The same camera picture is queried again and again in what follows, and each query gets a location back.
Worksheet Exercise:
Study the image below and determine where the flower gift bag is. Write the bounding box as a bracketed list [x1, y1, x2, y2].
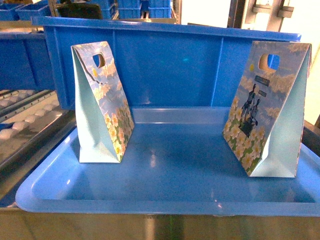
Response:
[222, 41, 312, 178]
[71, 41, 135, 163]

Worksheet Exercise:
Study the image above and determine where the large blue plastic crate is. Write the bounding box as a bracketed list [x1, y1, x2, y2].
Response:
[31, 16, 302, 110]

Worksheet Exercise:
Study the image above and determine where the blue crate at left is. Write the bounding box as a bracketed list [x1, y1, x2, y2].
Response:
[0, 32, 55, 91]

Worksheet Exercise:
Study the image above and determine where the blue plastic tray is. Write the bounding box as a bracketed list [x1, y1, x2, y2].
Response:
[15, 107, 320, 217]

